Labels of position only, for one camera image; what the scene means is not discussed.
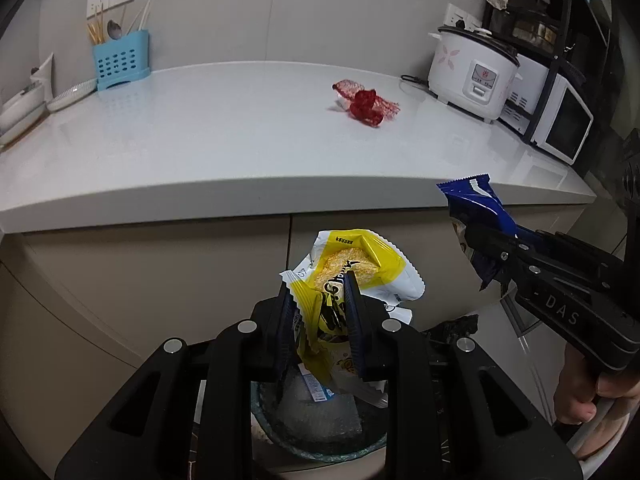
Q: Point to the yellow snack wrapper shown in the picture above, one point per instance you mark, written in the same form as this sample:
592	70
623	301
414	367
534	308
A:
350	255

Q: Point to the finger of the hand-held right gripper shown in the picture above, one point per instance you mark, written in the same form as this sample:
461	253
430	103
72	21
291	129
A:
500	247
575	250

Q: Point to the black plastic bag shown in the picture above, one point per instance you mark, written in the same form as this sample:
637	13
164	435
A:
455	327

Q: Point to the blue snack wrapper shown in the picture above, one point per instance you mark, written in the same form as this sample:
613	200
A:
475	200

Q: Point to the white microwave oven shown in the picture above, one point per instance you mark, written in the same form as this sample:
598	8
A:
565	120

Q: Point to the blue and white milk carton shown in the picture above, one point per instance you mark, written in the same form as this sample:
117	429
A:
316	386

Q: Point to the green mesh trash bin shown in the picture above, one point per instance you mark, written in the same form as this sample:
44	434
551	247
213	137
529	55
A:
320	452

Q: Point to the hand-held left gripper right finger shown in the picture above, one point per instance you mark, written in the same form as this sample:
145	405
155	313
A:
352	320

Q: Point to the patterned plate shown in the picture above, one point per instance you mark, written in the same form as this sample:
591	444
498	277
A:
70	96

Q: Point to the red crumpled wrapper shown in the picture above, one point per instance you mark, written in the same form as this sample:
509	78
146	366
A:
365	105

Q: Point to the metal spoon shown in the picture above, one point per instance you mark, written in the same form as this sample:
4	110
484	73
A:
114	30

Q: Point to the person's right hand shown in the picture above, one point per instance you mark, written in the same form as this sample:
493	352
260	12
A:
575	395

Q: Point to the bundle of wooden chopsticks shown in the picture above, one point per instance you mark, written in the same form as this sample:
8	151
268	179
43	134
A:
96	30

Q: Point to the black metal rack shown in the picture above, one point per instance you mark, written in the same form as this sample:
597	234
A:
542	105

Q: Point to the beige base cabinet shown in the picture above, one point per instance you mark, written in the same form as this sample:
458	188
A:
150	285

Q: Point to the clear bubble wrap sheet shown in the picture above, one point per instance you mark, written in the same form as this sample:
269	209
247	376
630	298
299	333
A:
320	417

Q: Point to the white rice cooker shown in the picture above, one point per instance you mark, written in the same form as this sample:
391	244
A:
460	70

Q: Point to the white chopstick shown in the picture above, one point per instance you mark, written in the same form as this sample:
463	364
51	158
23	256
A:
145	15
140	12

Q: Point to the blue utensil holder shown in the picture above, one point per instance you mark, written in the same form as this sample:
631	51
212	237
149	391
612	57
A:
122	62

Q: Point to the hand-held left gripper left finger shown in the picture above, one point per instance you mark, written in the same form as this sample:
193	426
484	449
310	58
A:
286	320

